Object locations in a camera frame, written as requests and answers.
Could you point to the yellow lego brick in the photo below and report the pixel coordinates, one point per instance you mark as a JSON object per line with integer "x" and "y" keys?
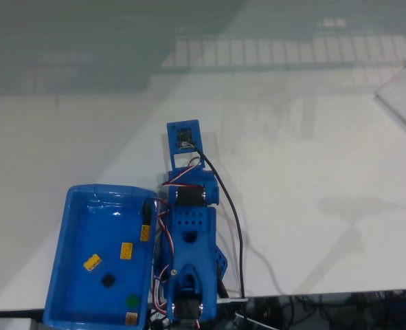
{"x": 126, "y": 250}
{"x": 92, "y": 262}

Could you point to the black lego brick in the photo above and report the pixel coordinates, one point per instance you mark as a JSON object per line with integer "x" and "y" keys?
{"x": 108, "y": 280}

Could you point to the green lego brick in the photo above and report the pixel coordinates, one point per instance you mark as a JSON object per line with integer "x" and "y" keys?
{"x": 132, "y": 301}

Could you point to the dark green brick on bin rim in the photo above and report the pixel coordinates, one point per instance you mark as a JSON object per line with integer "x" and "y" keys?
{"x": 147, "y": 213}

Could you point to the yellow brick on bin rim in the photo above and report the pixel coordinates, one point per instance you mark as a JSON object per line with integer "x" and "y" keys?
{"x": 145, "y": 232}

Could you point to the blue plastic bin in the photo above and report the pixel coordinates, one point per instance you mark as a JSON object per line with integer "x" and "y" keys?
{"x": 86, "y": 275}

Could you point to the white plug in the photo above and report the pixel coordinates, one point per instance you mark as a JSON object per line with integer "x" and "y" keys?
{"x": 231, "y": 300}

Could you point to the grey board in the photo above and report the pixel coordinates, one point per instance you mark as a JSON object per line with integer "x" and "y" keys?
{"x": 405, "y": 96}

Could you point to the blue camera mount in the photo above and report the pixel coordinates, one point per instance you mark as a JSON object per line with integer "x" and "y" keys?
{"x": 195, "y": 127}

